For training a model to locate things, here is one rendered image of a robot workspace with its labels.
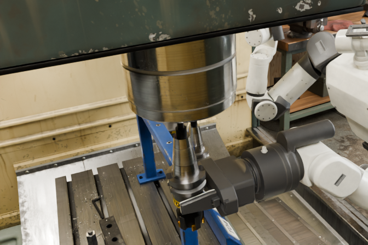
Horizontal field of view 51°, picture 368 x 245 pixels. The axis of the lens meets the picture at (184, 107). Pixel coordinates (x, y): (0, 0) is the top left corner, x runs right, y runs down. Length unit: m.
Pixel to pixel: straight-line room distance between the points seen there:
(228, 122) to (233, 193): 1.26
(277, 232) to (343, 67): 0.61
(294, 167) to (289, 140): 0.05
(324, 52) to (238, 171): 0.75
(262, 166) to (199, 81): 0.23
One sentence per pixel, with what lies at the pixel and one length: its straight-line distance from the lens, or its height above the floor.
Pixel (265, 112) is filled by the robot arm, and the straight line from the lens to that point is 1.36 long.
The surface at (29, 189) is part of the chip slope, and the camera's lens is 1.72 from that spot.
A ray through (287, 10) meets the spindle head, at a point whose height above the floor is 1.65.
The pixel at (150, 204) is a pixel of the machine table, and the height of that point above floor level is 0.90.
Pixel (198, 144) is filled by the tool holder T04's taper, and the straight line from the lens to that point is 0.96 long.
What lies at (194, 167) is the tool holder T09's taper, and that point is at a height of 1.40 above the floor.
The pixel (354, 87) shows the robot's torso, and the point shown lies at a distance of 1.18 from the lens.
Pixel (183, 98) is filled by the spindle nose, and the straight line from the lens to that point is 0.48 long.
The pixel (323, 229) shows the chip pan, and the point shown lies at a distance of 1.59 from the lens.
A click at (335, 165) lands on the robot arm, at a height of 1.35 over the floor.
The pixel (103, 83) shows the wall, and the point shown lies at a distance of 1.61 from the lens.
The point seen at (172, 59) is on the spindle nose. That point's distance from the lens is 0.46.
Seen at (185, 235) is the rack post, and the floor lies 1.02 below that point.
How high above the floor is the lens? 1.74
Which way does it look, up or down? 26 degrees down
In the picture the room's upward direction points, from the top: 5 degrees counter-clockwise
